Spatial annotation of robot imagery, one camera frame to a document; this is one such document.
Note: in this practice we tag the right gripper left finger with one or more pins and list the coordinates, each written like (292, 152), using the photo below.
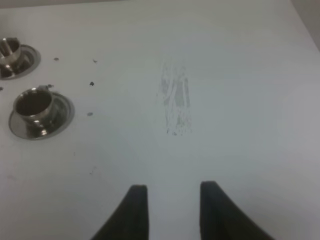
(130, 220)

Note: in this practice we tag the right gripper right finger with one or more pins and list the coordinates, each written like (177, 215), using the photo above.
(221, 219)

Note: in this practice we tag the near stainless steel saucer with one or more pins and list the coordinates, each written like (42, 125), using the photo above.
(64, 113)

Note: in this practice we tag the stainless steel saucer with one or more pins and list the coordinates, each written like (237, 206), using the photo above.
(29, 61)
(64, 113)

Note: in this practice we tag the near stainless steel teacup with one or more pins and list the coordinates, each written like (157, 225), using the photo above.
(35, 106)

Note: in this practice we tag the stainless steel teacup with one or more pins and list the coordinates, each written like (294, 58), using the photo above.
(35, 106)
(10, 53)

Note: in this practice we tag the far stainless steel saucer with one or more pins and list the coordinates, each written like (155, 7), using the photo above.
(29, 61)

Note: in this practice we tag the far stainless steel teacup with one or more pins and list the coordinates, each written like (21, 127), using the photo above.
(10, 53)

